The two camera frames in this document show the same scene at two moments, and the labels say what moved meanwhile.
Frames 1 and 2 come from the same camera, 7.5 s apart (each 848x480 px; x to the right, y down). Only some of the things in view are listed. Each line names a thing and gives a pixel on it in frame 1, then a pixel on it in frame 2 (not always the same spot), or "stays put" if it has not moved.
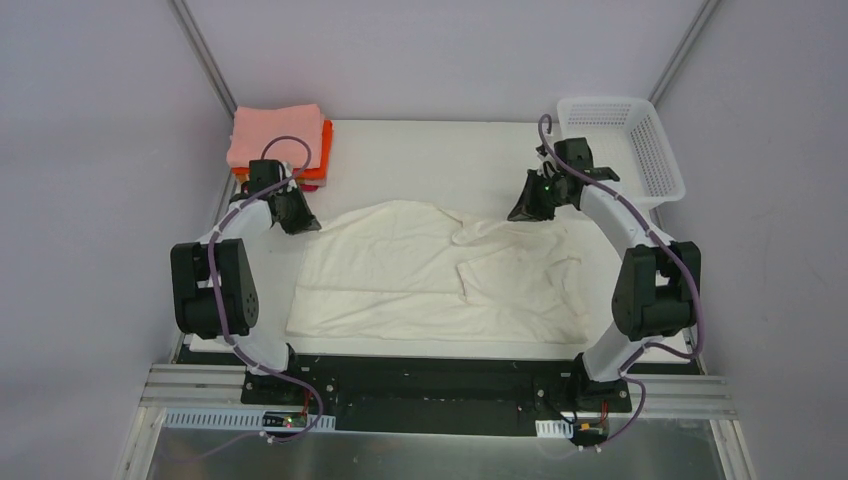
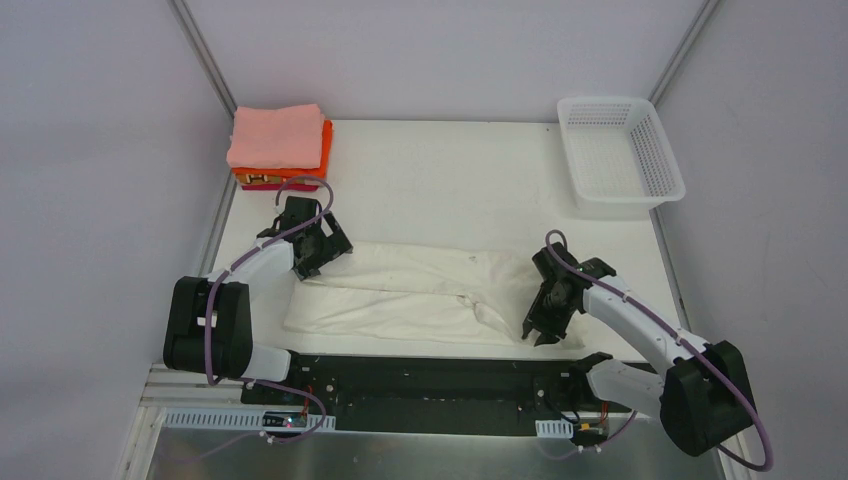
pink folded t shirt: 255,125 stays put
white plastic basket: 626,136 stays put
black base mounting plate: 471,396 stays put
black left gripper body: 295,211 -> 324,249
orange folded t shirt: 318,172 stays put
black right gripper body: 532,198 -> 549,316
